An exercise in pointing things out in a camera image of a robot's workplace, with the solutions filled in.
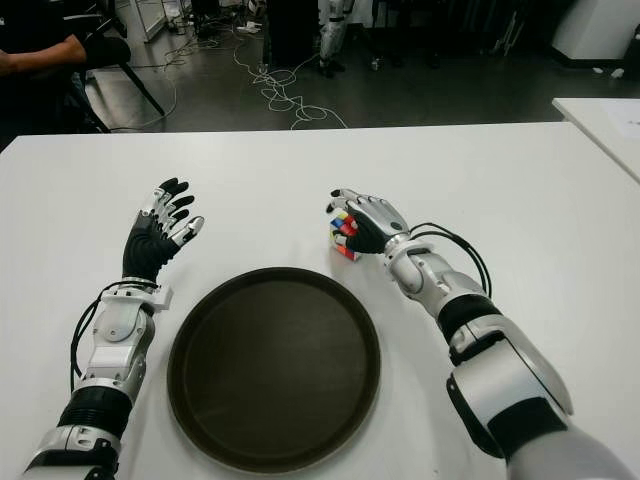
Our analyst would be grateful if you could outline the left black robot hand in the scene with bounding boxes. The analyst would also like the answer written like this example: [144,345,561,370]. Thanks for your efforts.
[122,176,207,286]

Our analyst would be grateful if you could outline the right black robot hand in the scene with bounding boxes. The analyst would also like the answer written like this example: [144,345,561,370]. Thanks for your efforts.
[325,188,412,256]

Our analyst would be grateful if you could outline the multicoloured Rubik's cube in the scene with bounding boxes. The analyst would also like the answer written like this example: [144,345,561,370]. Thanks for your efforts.
[327,212,364,262]

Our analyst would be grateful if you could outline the dark brown round plate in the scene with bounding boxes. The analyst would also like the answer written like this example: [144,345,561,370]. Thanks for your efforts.
[166,267,382,472]

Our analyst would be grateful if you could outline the silver humanoid robot legs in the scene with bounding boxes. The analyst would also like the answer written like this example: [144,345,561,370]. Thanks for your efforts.
[317,0,357,79]

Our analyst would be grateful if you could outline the black office chair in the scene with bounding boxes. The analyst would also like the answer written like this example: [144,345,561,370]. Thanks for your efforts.
[69,0,166,134]

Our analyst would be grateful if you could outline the black cabinet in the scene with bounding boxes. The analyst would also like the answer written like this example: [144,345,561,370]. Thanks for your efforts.
[267,0,322,69]

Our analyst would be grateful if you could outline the white board panel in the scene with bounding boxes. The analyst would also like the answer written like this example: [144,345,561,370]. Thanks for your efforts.
[113,0,172,45]

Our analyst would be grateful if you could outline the grey folded tripod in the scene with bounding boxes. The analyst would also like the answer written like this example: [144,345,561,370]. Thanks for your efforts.
[489,7,521,56]

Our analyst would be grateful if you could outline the seated person in black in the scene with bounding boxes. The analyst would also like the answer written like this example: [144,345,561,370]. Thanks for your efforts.
[0,0,87,136]

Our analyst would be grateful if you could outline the white side table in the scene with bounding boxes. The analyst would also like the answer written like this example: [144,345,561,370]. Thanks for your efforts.
[551,97,640,184]

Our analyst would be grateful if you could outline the white machine base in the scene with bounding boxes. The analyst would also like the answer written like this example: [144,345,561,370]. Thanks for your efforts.
[549,0,640,69]

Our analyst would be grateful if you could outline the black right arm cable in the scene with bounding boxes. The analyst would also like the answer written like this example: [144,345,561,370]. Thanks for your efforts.
[409,223,494,302]

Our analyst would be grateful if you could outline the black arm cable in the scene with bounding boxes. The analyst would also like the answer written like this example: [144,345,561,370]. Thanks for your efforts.
[70,282,121,389]
[409,223,494,302]

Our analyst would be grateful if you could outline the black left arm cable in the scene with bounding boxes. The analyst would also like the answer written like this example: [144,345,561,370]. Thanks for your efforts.
[70,282,121,389]

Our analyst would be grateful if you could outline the tangled white floor cable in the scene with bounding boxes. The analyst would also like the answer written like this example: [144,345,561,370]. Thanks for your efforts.
[231,28,349,132]

